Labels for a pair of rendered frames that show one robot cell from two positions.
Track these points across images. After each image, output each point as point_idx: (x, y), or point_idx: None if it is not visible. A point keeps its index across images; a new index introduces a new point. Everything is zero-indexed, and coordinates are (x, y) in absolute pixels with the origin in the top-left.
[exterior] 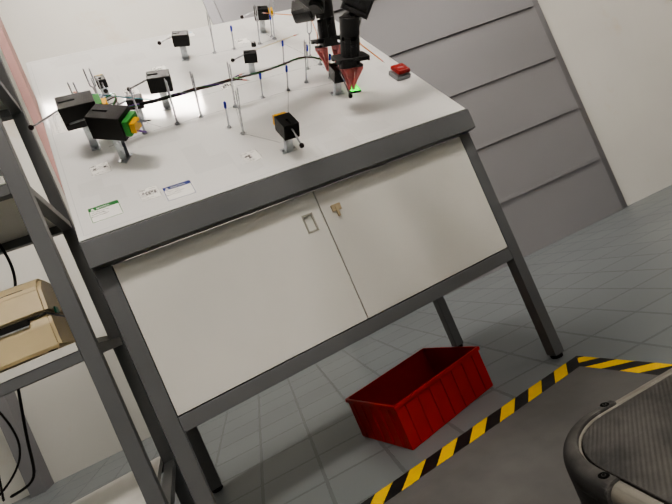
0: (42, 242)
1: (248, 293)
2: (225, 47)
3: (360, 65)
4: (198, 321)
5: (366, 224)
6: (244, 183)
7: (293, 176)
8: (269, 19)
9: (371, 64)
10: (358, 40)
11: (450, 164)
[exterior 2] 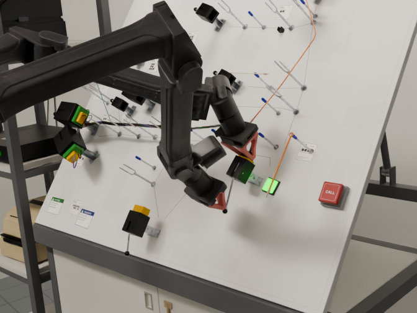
0: (19, 215)
1: (105, 312)
2: (260, 20)
3: (205, 205)
4: (80, 305)
5: None
6: (107, 244)
7: (132, 264)
8: None
9: (339, 148)
10: (193, 186)
11: None
